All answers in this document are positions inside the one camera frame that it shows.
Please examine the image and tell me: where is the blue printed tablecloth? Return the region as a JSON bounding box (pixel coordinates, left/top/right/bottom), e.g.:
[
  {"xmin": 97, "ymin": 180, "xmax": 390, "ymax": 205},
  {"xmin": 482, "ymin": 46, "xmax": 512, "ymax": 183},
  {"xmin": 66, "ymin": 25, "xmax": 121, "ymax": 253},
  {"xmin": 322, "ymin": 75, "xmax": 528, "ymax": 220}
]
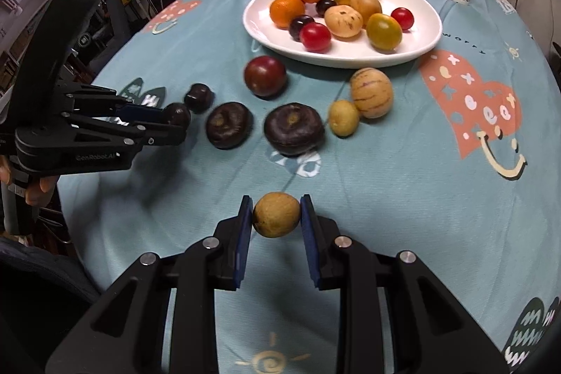
[{"xmin": 57, "ymin": 0, "xmax": 561, "ymax": 374}]

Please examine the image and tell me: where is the pale spotted pepino melon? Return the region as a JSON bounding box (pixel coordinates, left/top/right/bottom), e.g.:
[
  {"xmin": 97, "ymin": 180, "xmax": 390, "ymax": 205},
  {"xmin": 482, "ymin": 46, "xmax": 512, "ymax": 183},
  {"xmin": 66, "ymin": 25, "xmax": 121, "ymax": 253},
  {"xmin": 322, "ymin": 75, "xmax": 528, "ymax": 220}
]
[{"xmin": 323, "ymin": 5, "xmax": 364, "ymax": 39}]

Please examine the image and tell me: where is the red cherry tomato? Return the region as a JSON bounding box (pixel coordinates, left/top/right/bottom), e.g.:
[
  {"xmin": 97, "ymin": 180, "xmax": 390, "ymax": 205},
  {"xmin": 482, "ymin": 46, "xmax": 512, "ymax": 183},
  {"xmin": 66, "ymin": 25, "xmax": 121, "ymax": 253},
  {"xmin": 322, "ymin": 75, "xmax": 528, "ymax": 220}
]
[
  {"xmin": 390, "ymin": 7, "xmax": 415, "ymax": 31},
  {"xmin": 299, "ymin": 22, "xmax": 332, "ymax": 53}
]

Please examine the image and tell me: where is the yellow-brown round fruit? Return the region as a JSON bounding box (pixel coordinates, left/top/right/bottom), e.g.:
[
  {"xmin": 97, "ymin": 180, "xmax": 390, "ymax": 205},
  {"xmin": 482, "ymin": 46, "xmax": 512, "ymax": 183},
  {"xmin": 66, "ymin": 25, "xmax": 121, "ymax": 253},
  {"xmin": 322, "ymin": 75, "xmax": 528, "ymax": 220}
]
[{"xmin": 252, "ymin": 192, "xmax": 302, "ymax": 239}]

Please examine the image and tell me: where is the large yellow-green tomato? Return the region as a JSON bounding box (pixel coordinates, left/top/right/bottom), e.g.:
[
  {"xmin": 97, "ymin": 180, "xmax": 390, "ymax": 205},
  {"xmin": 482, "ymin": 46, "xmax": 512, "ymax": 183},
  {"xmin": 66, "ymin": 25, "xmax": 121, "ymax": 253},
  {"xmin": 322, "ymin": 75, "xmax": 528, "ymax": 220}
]
[{"xmin": 366, "ymin": 12, "xmax": 403, "ymax": 50}]

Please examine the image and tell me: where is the small dark water chestnut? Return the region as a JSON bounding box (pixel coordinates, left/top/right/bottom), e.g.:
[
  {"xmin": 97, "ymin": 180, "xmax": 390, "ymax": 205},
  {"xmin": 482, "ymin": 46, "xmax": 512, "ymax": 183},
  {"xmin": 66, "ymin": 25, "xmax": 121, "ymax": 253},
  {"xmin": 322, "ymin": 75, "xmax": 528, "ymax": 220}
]
[
  {"xmin": 163, "ymin": 102, "xmax": 192, "ymax": 128},
  {"xmin": 184, "ymin": 83, "xmax": 215, "ymax": 114}
]

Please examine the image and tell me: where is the dark red tomato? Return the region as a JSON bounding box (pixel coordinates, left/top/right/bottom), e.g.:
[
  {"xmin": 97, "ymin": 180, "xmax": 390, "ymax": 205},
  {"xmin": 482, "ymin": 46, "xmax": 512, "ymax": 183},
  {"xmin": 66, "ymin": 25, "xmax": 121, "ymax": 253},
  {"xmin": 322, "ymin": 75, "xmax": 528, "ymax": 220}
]
[{"xmin": 244, "ymin": 55, "xmax": 289, "ymax": 98}]

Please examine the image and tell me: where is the person's dark blue clothing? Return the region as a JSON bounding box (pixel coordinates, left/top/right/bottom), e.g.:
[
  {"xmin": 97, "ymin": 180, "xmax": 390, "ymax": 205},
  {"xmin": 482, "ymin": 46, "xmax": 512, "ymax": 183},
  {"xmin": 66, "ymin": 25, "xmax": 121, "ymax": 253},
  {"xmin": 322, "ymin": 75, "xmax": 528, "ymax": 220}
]
[{"xmin": 0, "ymin": 236, "xmax": 102, "ymax": 374}]

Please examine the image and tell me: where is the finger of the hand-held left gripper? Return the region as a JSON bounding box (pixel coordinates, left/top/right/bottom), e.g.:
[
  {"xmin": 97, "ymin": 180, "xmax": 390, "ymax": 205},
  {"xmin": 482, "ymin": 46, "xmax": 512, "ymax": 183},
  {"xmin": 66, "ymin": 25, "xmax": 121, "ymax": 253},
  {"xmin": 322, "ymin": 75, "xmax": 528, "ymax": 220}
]
[
  {"xmin": 61, "ymin": 115, "xmax": 189, "ymax": 148},
  {"xmin": 56, "ymin": 80, "xmax": 167, "ymax": 126}
]

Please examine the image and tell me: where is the small yellow fruit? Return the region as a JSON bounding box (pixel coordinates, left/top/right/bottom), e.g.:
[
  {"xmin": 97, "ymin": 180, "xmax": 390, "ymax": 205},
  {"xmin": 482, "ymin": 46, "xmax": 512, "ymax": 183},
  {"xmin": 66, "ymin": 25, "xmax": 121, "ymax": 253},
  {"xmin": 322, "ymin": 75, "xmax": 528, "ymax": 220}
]
[{"xmin": 329, "ymin": 99, "xmax": 361, "ymax": 137}]

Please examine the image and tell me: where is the white round plate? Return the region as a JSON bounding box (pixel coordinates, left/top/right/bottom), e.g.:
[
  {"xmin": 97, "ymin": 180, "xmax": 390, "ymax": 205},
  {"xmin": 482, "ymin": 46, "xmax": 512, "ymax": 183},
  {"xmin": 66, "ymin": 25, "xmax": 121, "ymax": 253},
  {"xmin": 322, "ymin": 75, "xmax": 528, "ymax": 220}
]
[{"xmin": 243, "ymin": 0, "xmax": 443, "ymax": 69}]

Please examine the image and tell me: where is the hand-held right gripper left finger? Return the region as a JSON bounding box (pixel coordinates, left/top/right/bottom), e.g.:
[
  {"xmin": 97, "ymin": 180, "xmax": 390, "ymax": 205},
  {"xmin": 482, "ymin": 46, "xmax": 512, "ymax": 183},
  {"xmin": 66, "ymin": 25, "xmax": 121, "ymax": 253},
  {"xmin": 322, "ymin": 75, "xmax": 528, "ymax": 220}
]
[{"xmin": 46, "ymin": 195, "xmax": 255, "ymax": 374}]

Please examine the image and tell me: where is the pale yellow round fruit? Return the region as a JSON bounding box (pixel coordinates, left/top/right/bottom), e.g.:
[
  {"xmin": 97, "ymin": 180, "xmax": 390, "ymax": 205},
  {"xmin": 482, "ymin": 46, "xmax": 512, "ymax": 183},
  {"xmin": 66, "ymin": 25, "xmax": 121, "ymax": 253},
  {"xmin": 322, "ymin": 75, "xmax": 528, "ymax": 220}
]
[{"xmin": 350, "ymin": 0, "xmax": 383, "ymax": 24}]

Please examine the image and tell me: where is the striped pepino melon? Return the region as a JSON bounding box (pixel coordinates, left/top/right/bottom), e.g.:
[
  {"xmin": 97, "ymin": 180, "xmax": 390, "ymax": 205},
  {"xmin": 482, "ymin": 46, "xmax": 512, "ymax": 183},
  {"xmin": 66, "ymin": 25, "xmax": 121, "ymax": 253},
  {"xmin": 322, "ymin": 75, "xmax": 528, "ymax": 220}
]
[{"xmin": 349, "ymin": 67, "xmax": 393, "ymax": 119}]

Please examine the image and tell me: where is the person's left hand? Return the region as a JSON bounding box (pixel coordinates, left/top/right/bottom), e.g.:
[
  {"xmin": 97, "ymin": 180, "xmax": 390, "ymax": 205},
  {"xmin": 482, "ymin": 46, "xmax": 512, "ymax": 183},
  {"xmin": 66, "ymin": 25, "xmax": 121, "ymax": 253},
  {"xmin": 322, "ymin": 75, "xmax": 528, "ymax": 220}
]
[{"xmin": 0, "ymin": 157, "xmax": 60, "ymax": 207}]

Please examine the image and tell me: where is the large dark water chestnut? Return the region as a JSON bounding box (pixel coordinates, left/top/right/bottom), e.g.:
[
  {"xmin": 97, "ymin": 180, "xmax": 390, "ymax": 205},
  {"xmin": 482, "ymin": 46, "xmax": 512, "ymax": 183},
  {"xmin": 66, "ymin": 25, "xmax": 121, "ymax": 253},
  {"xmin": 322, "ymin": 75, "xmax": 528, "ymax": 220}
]
[
  {"xmin": 263, "ymin": 103, "xmax": 326, "ymax": 156},
  {"xmin": 206, "ymin": 102, "xmax": 254, "ymax": 150}
]

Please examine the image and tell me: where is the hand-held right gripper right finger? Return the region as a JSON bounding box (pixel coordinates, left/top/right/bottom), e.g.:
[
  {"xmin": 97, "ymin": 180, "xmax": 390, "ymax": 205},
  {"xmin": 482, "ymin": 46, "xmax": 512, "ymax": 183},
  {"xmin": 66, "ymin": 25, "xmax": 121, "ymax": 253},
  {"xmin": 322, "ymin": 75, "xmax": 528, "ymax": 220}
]
[{"xmin": 299, "ymin": 194, "xmax": 511, "ymax": 374}]

